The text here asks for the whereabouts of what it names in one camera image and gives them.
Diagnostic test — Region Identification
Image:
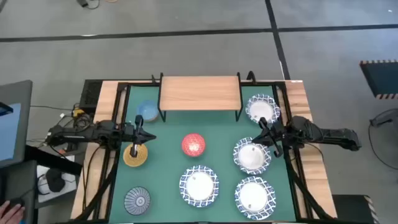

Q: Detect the dark mat with striped edge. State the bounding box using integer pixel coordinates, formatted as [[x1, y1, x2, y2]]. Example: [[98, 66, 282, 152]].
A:
[[359, 59, 398, 100]]

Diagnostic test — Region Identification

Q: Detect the bowl light-blue inside yellow outside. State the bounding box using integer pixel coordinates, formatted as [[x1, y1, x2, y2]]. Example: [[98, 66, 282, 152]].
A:
[[136, 99, 160, 123]]

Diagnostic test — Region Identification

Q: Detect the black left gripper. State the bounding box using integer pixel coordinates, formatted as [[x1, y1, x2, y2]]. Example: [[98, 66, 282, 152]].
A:
[[123, 114, 157, 158]]

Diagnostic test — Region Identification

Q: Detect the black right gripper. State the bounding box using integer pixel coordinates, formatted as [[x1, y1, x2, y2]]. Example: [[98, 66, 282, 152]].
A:
[[251, 116, 290, 158]]

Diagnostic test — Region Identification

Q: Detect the bowl red inside navy-floral outside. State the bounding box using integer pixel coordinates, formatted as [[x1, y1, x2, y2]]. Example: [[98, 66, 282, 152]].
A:
[[181, 133, 206, 157]]

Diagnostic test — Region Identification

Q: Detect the black computer mouse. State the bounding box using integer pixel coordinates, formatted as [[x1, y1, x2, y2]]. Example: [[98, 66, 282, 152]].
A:
[[7, 197, 25, 208]]

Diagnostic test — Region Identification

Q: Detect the grey monitor with blue screen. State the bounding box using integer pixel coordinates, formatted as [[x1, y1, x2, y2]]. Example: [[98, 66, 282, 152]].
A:
[[0, 80, 34, 169]]

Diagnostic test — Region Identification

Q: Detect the large white bowl blue-patterned rim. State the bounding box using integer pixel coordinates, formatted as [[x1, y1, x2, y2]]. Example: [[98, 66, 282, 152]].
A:
[[233, 137, 272, 175], [234, 176, 277, 221], [245, 94, 281, 124], [179, 165, 220, 208]]

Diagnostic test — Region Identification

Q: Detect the navy striped small bowl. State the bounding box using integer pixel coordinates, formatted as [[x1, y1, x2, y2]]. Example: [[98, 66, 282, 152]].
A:
[[124, 186, 152, 216]]

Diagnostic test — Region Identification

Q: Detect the white paper sheet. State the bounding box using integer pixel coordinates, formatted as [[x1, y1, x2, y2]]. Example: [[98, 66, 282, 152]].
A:
[[36, 155, 78, 203]]

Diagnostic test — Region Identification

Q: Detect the black rounded device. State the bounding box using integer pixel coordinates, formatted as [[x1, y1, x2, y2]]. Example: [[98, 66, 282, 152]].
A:
[[45, 167, 67, 194]]

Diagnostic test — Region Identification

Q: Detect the black power adapter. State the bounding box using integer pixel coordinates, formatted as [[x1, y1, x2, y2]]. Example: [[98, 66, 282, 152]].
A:
[[76, 0, 101, 10]]

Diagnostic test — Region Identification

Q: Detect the black desk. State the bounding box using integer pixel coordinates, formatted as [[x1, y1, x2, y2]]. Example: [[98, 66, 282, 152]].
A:
[[0, 160, 40, 224]]

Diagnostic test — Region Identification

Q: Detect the green table mat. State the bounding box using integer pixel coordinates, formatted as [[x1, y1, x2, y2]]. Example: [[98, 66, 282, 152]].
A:
[[108, 85, 297, 223]]

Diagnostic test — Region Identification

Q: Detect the wooden shelf black metal frame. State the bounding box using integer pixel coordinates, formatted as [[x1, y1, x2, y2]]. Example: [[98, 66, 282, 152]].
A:
[[151, 72, 257, 123]]

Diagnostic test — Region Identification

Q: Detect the person's hand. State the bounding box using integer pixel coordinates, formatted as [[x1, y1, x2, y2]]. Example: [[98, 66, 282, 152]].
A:
[[0, 200, 25, 224]]

